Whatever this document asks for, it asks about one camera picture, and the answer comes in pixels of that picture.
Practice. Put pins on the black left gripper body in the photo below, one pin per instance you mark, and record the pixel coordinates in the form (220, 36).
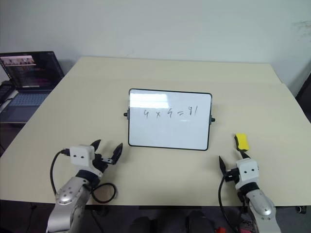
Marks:
(99, 162)

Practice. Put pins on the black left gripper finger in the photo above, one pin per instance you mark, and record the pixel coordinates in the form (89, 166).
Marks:
(117, 153)
(97, 145)

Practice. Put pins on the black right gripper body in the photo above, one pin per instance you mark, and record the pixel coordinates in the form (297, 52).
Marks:
(232, 176)

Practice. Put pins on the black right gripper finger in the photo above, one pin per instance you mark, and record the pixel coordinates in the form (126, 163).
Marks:
(245, 155)
(222, 165)

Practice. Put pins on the yellow whiteboard eraser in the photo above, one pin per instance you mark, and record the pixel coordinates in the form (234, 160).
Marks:
(243, 142)

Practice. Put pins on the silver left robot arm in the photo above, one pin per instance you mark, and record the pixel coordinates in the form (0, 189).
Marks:
(68, 194)

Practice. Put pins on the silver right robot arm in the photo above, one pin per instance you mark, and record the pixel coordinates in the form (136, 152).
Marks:
(262, 206)

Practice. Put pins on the small red object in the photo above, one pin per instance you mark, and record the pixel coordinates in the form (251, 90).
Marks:
(219, 230)

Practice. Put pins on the dark rounded shape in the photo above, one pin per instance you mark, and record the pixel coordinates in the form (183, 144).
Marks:
(199, 222)

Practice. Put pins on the small black-framed whiteboard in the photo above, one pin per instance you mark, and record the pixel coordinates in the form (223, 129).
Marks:
(170, 131)

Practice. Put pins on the black caster wheel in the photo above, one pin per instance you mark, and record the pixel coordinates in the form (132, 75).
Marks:
(301, 209)

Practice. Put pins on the open laptop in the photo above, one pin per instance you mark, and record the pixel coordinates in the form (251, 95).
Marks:
(29, 72)

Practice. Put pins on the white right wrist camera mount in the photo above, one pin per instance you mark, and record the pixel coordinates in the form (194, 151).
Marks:
(247, 172)

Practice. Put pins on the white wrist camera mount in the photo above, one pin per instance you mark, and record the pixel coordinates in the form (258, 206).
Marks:
(247, 172)
(81, 156)

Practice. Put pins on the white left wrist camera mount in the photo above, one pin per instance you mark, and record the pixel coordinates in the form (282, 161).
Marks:
(81, 156)

